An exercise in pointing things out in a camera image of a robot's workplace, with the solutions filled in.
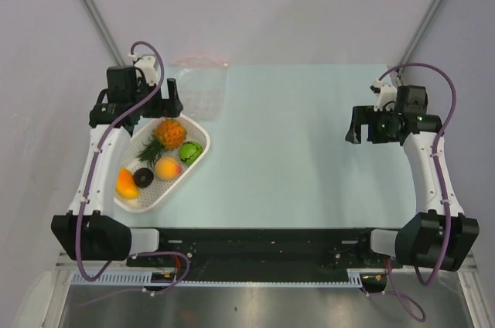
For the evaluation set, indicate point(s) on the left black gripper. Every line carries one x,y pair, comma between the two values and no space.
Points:
166,107

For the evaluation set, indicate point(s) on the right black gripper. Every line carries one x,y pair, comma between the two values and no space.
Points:
366,115

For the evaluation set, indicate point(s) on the clear zip top bag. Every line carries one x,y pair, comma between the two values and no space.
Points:
201,82

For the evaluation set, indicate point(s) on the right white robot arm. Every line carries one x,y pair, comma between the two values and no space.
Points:
439,231

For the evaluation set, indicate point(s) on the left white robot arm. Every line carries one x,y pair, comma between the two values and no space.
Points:
88,230

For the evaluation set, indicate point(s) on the orange toy pineapple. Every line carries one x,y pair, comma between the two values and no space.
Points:
168,135

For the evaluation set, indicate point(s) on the green toy watermelon ball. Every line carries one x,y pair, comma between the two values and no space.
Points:
189,152

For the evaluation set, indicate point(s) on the white perforated plastic basket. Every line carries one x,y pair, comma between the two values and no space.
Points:
152,196

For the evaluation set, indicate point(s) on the toy peach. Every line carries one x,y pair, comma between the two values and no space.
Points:
167,168

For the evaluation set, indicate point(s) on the toy chocolate donut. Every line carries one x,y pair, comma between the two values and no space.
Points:
143,177

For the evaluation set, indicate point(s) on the toy orange mango slice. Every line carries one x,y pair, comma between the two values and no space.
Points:
125,185

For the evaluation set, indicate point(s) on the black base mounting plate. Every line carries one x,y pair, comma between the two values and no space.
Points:
271,255

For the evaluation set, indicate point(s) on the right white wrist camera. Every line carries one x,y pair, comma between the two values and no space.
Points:
386,95

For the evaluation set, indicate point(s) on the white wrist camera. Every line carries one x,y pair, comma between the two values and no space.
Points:
386,95
146,67

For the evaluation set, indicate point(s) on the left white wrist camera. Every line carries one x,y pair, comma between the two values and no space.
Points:
146,67

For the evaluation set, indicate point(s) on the left aluminium frame post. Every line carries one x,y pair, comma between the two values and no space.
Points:
102,30

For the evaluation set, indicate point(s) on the aluminium frame post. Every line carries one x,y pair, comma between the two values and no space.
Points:
419,34
102,30

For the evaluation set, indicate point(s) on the white slotted cable duct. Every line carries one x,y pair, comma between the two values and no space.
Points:
350,280

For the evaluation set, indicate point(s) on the right aluminium frame post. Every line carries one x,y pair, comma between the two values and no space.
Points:
419,34

